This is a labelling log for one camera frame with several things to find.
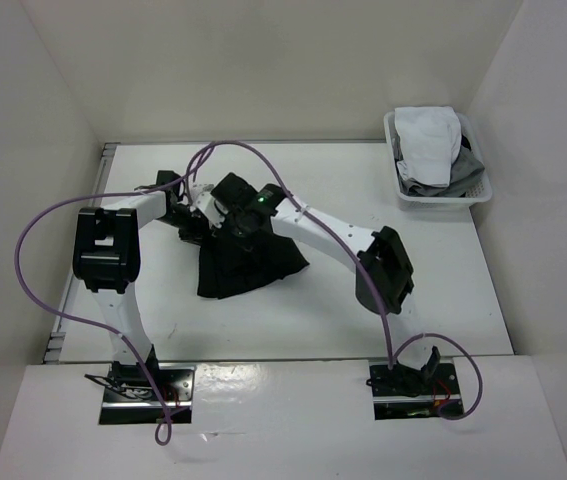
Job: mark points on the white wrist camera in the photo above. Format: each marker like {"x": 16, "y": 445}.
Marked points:
{"x": 213, "y": 211}
{"x": 198, "y": 191}

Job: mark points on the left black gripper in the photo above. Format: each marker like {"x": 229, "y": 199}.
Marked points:
{"x": 198, "y": 234}

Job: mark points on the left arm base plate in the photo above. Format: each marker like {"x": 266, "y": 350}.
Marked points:
{"x": 129, "y": 399}

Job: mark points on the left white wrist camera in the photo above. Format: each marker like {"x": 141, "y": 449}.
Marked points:
{"x": 198, "y": 191}

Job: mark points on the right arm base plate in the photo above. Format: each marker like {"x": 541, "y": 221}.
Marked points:
{"x": 408, "y": 393}

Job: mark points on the white plastic basket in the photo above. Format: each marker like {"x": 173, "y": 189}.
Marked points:
{"x": 480, "y": 192}

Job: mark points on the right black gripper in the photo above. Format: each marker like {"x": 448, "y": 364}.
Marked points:
{"x": 250, "y": 238}

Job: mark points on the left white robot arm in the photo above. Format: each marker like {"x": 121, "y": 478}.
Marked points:
{"x": 107, "y": 259}

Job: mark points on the grey skirt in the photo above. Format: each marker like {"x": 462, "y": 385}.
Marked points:
{"x": 465, "y": 172}

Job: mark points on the black skirt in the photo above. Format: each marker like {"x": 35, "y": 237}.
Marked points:
{"x": 227, "y": 270}

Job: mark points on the white skirt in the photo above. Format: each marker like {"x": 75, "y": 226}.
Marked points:
{"x": 430, "y": 141}

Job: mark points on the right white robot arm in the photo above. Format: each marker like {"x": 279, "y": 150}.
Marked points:
{"x": 382, "y": 268}

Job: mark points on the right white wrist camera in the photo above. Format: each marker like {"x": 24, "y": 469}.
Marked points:
{"x": 213, "y": 211}

